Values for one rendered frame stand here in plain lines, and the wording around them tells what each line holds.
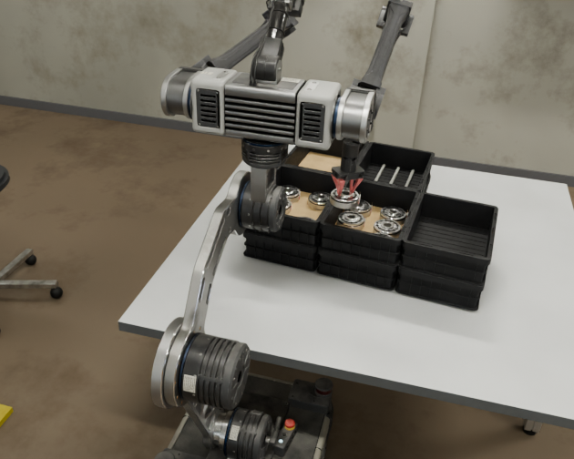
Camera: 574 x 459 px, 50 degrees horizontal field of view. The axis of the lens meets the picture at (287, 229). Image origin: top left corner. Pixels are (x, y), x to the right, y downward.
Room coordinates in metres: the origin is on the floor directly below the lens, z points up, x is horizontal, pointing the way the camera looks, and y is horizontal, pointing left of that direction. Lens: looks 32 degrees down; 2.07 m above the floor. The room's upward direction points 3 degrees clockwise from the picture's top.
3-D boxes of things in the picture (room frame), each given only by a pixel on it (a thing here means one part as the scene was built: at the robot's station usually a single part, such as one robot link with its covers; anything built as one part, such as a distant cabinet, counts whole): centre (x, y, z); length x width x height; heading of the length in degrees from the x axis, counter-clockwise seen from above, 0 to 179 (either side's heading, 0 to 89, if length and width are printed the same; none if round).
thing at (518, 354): (2.17, -0.41, 0.35); 1.60 x 1.60 x 0.70; 77
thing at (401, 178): (2.41, -0.44, 0.87); 0.40 x 0.30 x 0.11; 161
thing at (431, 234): (1.94, -0.60, 0.87); 0.40 x 0.30 x 0.11; 161
